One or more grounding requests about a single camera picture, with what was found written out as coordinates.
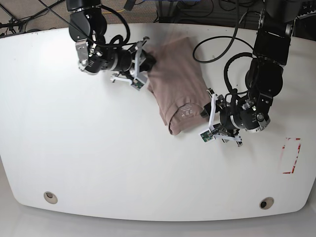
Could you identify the mauve brown T-shirt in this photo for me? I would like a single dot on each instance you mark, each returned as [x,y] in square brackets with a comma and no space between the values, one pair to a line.
[178,86]

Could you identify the left table cable grommet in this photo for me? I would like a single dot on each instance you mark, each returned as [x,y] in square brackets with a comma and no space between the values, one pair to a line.
[50,197]

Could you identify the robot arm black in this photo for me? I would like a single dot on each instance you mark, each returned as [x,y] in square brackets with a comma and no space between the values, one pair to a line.
[87,27]
[249,110]

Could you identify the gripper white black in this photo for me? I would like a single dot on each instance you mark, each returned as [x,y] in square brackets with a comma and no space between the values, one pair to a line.
[132,63]
[219,127]

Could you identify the red tape rectangle marker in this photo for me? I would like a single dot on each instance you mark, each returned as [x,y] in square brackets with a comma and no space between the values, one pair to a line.
[289,155]

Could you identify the right table cable grommet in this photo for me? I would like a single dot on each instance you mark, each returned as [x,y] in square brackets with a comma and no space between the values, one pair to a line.
[266,203]

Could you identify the black tripod stand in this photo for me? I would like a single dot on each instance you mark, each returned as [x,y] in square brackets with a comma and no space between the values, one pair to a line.
[18,25]

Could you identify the table cable grommet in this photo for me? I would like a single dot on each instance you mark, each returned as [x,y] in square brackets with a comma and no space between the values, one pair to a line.
[266,203]
[50,197]

